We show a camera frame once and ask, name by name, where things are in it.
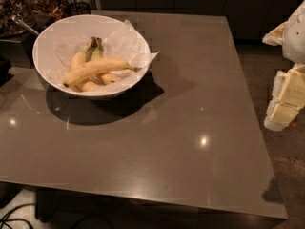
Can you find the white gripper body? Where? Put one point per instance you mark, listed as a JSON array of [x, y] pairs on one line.
[[295, 37]]

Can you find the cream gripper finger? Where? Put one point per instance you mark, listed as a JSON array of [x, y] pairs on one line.
[[275, 36]]

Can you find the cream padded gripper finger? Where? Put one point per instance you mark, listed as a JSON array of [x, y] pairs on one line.
[[288, 98]]

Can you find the green-stemmed yellow banana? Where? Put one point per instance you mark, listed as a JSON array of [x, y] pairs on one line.
[[106, 78]]

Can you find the white ceramic bowl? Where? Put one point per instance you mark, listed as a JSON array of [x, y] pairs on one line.
[[78, 26]]

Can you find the white paper liner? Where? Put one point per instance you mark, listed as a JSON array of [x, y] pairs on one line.
[[124, 42]]

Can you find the glass jar of nuts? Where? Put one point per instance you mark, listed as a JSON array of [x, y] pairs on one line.
[[21, 9]]

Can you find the metal scoop handle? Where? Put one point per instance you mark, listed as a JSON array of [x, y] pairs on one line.
[[21, 23]]

